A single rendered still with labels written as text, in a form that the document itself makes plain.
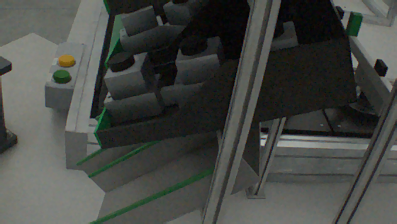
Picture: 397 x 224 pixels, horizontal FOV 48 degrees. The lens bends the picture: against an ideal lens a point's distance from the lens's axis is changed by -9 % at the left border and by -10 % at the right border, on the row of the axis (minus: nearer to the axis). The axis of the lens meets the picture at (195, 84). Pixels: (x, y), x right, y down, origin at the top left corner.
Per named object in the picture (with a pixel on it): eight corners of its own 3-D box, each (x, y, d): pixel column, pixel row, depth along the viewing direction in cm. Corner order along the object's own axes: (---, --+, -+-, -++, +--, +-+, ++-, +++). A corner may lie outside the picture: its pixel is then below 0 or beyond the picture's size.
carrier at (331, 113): (331, 138, 102) (349, 91, 95) (304, 80, 122) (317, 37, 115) (417, 142, 105) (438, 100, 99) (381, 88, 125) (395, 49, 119)
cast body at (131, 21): (126, 59, 68) (110, 15, 65) (125, 47, 72) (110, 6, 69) (183, 38, 68) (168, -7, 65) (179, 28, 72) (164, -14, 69)
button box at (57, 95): (45, 108, 104) (44, 84, 101) (59, 61, 122) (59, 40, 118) (74, 110, 105) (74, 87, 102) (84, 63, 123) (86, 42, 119)
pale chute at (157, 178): (86, 254, 63) (64, 235, 61) (107, 192, 74) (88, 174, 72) (261, 181, 52) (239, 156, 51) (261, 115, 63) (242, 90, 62)
